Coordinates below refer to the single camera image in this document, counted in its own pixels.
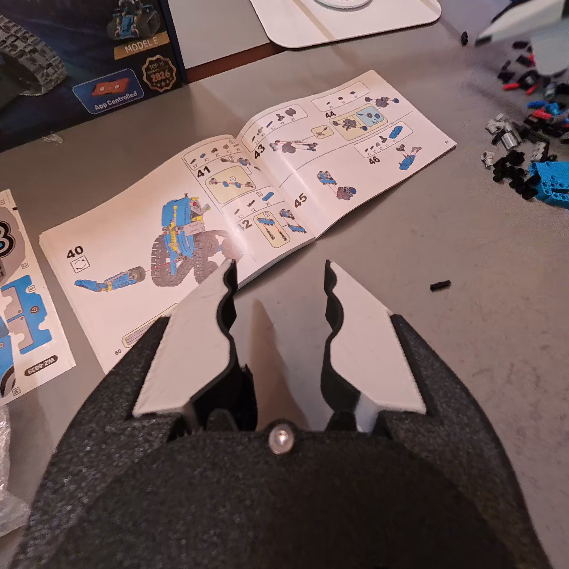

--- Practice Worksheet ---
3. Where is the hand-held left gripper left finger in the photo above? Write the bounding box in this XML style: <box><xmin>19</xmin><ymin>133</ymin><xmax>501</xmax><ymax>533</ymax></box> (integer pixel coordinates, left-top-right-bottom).
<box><xmin>132</xmin><ymin>259</ymin><xmax>259</xmax><ymax>431</ymax></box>

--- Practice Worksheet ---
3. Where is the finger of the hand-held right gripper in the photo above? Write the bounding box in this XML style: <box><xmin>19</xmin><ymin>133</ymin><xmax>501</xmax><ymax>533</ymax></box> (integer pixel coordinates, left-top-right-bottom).
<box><xmin>475</xmin><ymin>0</ymin><xmax>569</xmax><ymax>75</ymax></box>

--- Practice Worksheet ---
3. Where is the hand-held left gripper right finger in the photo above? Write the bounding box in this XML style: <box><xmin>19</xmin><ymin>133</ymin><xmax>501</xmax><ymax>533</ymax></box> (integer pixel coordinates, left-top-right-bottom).
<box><xmin>320</xmin><ymin>259</ymin><xmax>427</xmax><ymax>433</ymax></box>

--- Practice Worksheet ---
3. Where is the pile of building brick pieces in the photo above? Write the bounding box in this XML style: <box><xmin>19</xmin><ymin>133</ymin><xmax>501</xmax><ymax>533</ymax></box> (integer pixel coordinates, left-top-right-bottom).
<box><xmin>459</xmin><ymin>30</ymin><xmax>569</xmax><ymax>212</ymax></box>

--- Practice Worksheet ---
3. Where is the grey desk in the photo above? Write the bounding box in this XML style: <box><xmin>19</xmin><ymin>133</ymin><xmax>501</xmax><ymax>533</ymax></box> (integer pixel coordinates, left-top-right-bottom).
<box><xmin>0</xmin><ymin>0</ymin><xmax>569</xmax><ymax>561</ymax></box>

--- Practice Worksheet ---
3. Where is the sticker sheet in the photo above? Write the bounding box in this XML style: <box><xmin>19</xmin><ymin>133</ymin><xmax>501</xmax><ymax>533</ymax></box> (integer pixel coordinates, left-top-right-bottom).
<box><xmin>0</xmin><ymin>189</ymin><xmax>76</xmax><ymax>407</ymax></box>

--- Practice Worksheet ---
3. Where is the light blue curved panel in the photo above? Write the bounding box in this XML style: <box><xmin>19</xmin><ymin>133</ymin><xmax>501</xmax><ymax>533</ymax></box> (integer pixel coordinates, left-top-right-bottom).
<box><xmin>528</xmin><ymin>161</ymin><xmax>569</xmax><ymax>208</ymax></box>

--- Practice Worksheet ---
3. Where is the instruction booklet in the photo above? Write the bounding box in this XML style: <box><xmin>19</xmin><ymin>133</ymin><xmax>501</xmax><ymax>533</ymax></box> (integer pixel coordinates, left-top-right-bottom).
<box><xmin>39</xmin><ymin>69</ymin><xmax>458</xmax><ymax>374</ymax></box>

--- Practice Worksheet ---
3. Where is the clear plastic bag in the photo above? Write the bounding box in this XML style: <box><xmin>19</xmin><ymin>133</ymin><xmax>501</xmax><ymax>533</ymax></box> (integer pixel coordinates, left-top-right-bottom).
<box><xmin>0</xmin><ymin>407</ymin><xmax>32</xmax><ymax>538</ymax></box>

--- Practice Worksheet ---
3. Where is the toy kit box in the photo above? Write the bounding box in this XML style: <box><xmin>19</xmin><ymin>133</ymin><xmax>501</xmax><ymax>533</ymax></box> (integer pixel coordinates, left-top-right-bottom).
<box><xmin>0</xmin><ymin>0</ymin><xmax>187</xmax><ymax>154</ymax></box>

